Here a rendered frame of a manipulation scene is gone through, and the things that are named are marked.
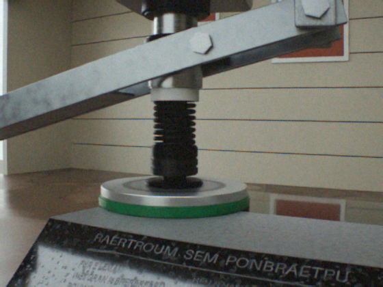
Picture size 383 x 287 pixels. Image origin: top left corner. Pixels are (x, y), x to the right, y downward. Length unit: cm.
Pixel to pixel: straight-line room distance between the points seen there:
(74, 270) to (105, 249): 4
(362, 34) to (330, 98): 104
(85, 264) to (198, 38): 31
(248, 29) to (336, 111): 620
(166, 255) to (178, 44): 28
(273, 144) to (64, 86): 644
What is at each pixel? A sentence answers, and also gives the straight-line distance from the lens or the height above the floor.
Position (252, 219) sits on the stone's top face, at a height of 87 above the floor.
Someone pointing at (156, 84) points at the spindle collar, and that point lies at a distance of 63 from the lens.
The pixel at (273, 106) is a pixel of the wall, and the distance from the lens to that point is 703.
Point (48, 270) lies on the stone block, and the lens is 53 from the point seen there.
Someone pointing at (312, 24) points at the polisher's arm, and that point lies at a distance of 55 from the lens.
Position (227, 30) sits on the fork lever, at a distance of 59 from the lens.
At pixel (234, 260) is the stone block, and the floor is 86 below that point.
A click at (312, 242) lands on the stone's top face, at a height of 87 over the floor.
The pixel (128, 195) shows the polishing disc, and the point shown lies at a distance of 58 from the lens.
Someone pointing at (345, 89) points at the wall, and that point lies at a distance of 675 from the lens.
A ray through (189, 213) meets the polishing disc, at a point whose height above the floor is 87.
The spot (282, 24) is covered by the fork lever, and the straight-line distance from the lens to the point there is 58.
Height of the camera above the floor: 99
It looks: 3 degrees down
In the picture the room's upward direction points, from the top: 1 degrees clockwise
